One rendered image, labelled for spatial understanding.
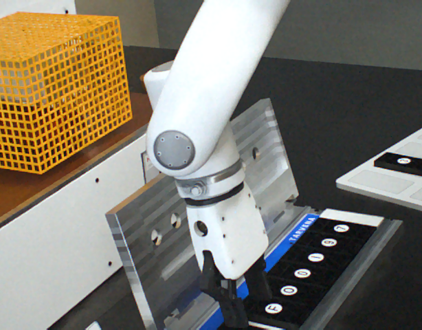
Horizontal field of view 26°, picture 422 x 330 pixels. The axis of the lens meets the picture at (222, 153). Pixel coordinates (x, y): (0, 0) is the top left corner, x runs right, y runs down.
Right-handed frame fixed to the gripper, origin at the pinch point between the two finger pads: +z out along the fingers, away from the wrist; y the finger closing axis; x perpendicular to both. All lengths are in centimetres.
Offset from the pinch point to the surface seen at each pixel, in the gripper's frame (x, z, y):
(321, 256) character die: 0.7, 5.2, 22.3
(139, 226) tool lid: 11.6, -11.8, -1.7
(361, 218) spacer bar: -0.2, 5.6, 36.0
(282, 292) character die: 1.7, 5.0, 11.0
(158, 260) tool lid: 12.6, -5.5, 0.8
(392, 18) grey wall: 68, 15, 238
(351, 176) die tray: 9, 6, 55
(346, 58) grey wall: 91, 27, 239
